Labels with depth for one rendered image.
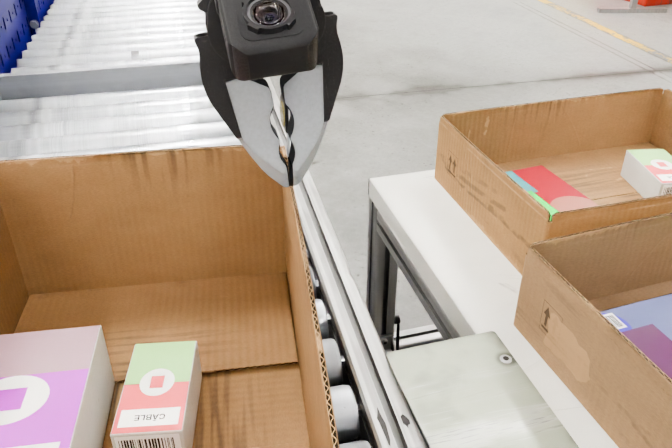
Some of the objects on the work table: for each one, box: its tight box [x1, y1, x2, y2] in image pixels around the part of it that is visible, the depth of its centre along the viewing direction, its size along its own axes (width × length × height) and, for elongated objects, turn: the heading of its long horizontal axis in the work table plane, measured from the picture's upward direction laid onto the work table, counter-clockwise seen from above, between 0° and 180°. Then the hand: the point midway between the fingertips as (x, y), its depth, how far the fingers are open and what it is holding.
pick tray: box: [434, 88, 672, 275], centre depth 86 cm, size 28×38×10 cm
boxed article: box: [621, 149, 672, 198], centre depth 89 cm, size 6×10×5 cm, turn 4°
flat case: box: [505, 165, 599, 221], centre depth 85 cm, size 14×19×2 cm
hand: (290, 174), depth 45 cm, fingers closed
